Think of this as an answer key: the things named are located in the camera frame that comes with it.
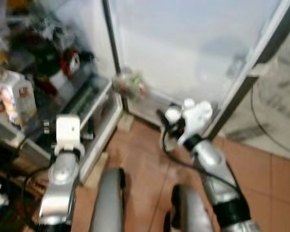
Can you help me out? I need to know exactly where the small wooden block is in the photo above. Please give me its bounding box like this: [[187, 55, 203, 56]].
[[117, 112, 135, 132]]

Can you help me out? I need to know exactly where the black power cord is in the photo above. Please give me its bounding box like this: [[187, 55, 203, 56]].
[[250, 77, 290, 158]]

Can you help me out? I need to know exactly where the white open fridge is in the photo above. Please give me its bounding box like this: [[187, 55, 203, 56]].
[[0, 0, 124, 184]]

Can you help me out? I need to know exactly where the green red plastic bundle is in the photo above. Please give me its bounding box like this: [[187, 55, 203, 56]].
[[114, 72, 146, 101]]

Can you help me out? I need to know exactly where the clear crisper drawer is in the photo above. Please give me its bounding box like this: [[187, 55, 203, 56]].
[[63, 77, 112, 121]]

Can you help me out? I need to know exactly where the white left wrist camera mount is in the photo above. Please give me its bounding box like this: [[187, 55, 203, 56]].
[[53, 115, 85, 156]]

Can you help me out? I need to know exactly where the silver robot leg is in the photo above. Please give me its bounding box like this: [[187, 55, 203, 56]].
[[89, 167, 127, 232], [163, 184, 216, 232]]

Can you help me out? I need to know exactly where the silver right robot leg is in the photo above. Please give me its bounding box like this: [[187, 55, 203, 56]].
[[163, 184, 216, 232]]

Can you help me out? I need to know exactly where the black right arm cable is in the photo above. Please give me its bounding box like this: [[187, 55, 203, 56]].
[[160, 130, 232, 189]]

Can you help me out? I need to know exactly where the silver left robot leg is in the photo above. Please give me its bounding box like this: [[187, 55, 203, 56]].
[[89, 167, 127, 232]]

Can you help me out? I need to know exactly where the red white packet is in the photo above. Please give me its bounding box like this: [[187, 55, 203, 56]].
[[60, 48, 83, 78]]

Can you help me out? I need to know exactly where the white jug with red label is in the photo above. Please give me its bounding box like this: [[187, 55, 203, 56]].
[[0, 70, 38, 127]]

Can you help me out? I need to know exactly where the white fridge door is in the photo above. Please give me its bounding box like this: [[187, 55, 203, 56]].
[[104, 0, 290, 141]]

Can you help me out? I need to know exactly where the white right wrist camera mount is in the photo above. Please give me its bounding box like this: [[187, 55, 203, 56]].
[[164, 98, 214, 145]]

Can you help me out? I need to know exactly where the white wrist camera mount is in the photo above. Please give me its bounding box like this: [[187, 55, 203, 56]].
[[164, 98, 214, 145], [53, 115, 85, 156]]

